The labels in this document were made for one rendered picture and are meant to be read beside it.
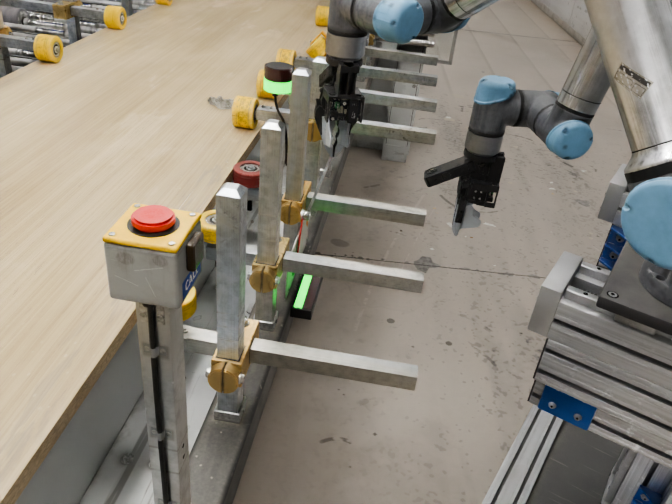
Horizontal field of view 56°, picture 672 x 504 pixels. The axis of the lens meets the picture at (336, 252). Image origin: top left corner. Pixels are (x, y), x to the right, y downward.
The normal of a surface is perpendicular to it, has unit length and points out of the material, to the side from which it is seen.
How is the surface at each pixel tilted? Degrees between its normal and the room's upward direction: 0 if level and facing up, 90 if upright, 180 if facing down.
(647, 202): 96
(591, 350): 90
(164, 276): 90
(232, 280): 90
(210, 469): 0
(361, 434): 0
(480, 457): 0
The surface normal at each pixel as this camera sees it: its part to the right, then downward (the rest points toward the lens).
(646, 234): -0.74, 0.39
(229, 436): 0.09, -0.84
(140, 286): -0.15, 0.51
